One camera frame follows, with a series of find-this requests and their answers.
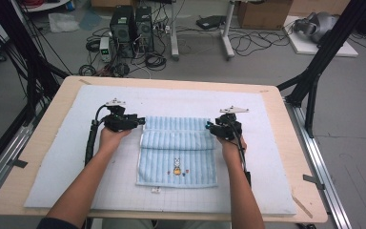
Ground large black computer tower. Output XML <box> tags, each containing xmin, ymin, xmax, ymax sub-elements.
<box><xmin>109</xmin><ymin>5</ymin><xmax>137</xmax><ymax>59</ymax></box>

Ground person's right hand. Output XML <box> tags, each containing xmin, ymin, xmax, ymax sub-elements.
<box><xmin>218</xmin><ymin>135</ymin><xmax>249</xmax><ymax>164</ymax></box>

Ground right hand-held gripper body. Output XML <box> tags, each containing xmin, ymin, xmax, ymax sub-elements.
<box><xmin>213</xmin><ymin>106</ymin><xmax>250</xmax><ymax>142</ymax></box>

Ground white desk leg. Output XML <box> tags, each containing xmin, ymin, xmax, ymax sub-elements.
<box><xmin>220</xmin><ymin>0</ymin><xmax>236</xmax><ymax>60</ymax></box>
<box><xmin>169</xmin><ymin>0</ymin><xmax>181</xmax><ymax>62</ymax></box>

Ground brown cardboard box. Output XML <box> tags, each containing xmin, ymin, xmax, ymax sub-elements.
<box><xmin>236</xmin><ymin>0</ymin><xmax>295</xmax><ymax>31</ymax></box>

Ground white plastic bag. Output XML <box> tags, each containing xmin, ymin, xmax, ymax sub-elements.
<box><xmin>48</xmin><ymin>12</ymin><xmax>81</xmax><ymax>34</ymax></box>

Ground white power supply box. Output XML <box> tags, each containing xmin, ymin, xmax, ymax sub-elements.
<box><xmin>98</xmin><ymin>36</ymin><xmax>112</xmax><ymax>64</ymax></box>

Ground person's left hand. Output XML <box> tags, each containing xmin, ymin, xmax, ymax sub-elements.
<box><xmin>98</xmin><ymin>126</ymin><xmax>133</xmax><ymax>155</ymax></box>

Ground black flat device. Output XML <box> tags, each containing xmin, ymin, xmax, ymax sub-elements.
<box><xmin>195</xmin><ymin>14</ymin><xmax>228</xmax><ymax>31</ymax></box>

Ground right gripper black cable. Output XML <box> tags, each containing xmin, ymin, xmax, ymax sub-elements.
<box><xmin>231</xmin><ymin>122</ymin><xmax>253</xmax><ymax>188</ymax></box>

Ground white foam mat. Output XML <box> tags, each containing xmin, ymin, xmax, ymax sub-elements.
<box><xmin>23</xmin><ymin>84</ymin><xmax>297</xmax><ymax>216</ymax></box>

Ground grey rounded device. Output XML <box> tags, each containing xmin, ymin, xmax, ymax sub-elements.
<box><xmin>292</xmin><ymin>11</ymin><xmax>339</xmax><ymax>44</ymax></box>

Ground blue striped towel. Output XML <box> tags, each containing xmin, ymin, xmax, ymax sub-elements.
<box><xmin>135</xmin><ymin>114</ymin><xmax>219</xmax><ymax>195</ymax></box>

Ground black tape piece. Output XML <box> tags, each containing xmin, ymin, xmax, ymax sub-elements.
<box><xmin>302</xmin><ymin>174</ymin><xmax>326</xmax><ymax>191</ymax></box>
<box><xmin>8</xmin><ymin>158</ymin><xmax>29</xmax><ymax>169</ymax></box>

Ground white floor board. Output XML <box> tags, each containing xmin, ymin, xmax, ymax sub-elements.
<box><xmin>282</xmin><ymin>14</ymin><xmax>359</xmax><ymax>58</ymax></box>

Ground slim black computer tower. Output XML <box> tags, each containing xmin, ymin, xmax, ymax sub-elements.
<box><xmin>134</xmin><ymin>5</ymin><xmax>155</xmax><ymax>53</ymax></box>

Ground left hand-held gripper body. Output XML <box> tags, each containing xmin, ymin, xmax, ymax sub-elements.
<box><xmin>102</xmin><ymin>98</ymin><xmax>139</xmax><ymax>134</ymax></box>

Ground black metal frame stand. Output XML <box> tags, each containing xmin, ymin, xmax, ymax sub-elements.
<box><xmin>0</xmin><ymin>0</ymin><xmax>71</xmax><ymax>127</ymax></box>
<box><xmin>275</xmin><ymin>0</ymin><xmax>366</xmax><ymax>138</ymax></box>

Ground tan tape strip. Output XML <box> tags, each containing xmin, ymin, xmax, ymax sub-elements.
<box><xmin>291</xmin><ymin>195</ymin><xmax>315</xmax><ymax>219</ymax></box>

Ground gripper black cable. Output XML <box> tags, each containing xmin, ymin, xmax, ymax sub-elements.
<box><xmin>84</xmin><ymin>103</ymin><xmax>110</xmax><ymax>167</ymax></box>
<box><xmin>231</xmin><ymin>122</ymin><xmax>253</xmax><ymax>188</ymax></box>

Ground coiled black floor cable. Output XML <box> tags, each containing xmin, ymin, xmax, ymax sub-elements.
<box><xmin>144</xmin><ymin>52</ymin><xmax>168</xmax><ymax>73</ymax></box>
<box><xmin>77</xmin><ymin>64</ymin><xmax>97</xmax><ymax>77</ymax></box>

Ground aluminium rail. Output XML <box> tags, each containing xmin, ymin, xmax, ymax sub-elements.
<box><xmin>0</xmin><ymin>104</ymin><xmax>36</xmax><ymax>209</ymax></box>
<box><xmin>285</xmin><ymin>100</ymin><xmax>353</xmax><ymax>229</ymax></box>

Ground tangled black floor cables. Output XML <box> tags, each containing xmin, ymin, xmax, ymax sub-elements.
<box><xmin>228</xmin><ymin>27</ymin><xmax>295</xmax><ymax>58</ymax></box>

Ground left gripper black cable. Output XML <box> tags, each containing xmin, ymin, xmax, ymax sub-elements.
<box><xmin>84</xmin><ymin>103</ymin><xmax>110</xmax><ymax>167</ymax></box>

